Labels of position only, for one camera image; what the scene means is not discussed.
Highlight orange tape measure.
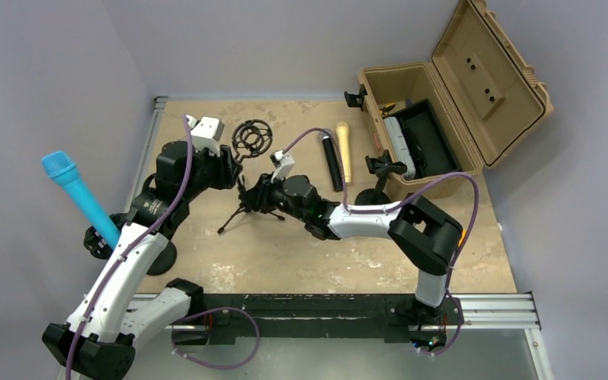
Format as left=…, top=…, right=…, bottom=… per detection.
left=458, top=230, right=467, bottom=247

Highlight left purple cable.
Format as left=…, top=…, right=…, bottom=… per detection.
left=63, top=116, right=196, bottom=380

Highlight round base mic stand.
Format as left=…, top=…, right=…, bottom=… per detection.
left=355, top=150, right=408, bottom=206

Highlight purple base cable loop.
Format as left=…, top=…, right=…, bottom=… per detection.
left=171, top=306, right=262, bottom=372

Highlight tan hard case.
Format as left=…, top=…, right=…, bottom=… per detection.
left=346, top=1, right=553, bottom=200

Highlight left round base stand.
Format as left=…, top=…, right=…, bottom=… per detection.
left=82, top=212, right=179, bottom=277

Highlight black tripod mic stand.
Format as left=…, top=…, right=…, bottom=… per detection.
left=217, top=119, right=285, bottom=234

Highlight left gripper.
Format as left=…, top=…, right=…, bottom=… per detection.
left=183, top=142, right=242, bottom=202

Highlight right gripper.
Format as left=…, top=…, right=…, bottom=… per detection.
left=242, top=169, right=309, bottom=222

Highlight black grey microphone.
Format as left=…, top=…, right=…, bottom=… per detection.
left=318, top=129, right=343, bottom=192

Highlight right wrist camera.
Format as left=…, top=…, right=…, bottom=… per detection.
left=270, top=150, right=295, bottom=183

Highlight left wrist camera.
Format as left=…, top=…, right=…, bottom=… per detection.
left=184, top=114, right=224, bottom=156

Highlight cream microphone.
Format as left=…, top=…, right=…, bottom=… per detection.
left=336, top=121, right=352, bottom=184

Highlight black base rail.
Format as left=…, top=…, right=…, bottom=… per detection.
left=177, top=294, right=451, bottom=344

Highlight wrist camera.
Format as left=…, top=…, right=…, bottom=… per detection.
left=184, top=114, right=224, bottom=156
left=270, top=150, right=295, bottom=183

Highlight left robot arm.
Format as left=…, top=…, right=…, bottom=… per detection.
left=42, top=141, right=242, bottom=379

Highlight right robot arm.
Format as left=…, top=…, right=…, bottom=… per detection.
left=238, top=173, right=463, bottom=322

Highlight blue microphone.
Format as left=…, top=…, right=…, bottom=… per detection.
left=40, top=150, right=120, bottom=249

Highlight grey device in case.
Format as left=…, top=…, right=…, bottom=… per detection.
left=383, top=116, right=416, bottom=181

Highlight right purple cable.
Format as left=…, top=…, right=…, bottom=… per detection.
left=282, top=127, right=481, bottom=358

